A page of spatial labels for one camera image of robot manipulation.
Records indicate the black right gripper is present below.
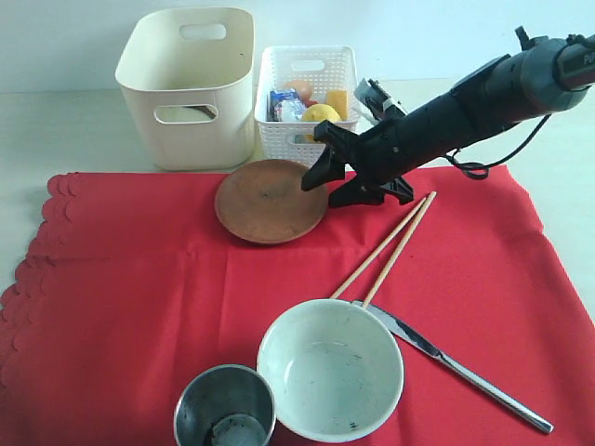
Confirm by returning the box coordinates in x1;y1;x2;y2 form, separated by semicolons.
301;120;414;208

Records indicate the yellow lemon with sticker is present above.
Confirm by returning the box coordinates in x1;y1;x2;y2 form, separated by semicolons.
301;103;342;123

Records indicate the yellow cheese wedge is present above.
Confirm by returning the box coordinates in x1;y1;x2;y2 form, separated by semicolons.
325;89;349;121

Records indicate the brown round plate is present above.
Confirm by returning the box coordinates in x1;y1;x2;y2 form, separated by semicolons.
215;159;328;244

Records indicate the blue white milk carton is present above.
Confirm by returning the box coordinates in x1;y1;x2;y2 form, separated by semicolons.
268;87;306;123

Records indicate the brown egg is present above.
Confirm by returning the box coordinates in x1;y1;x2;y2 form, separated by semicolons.
284;79;312;99

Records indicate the dark wooden spoon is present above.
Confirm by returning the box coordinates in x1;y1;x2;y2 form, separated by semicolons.
194;105;218;121

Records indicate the silver table knife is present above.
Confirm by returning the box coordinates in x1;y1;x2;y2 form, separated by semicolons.
366;304;554;435

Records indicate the stainless steel cup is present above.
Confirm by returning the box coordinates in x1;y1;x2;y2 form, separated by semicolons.
173;364;276;445

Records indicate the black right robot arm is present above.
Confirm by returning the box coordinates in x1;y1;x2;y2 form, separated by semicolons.
301;27;594;208

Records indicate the left wooden chopstick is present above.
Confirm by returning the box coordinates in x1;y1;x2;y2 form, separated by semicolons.
330;198;426;299

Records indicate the white perforated plastic basket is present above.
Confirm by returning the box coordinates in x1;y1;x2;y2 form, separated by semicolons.
254;46;362;166

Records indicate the cream plastic bin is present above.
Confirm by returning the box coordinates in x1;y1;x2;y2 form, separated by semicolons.
115;7;255;170

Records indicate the pale green bowl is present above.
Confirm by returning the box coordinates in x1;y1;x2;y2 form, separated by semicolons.
257;299;404;443

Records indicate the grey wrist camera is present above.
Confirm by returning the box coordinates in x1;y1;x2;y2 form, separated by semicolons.
353;79;406;122

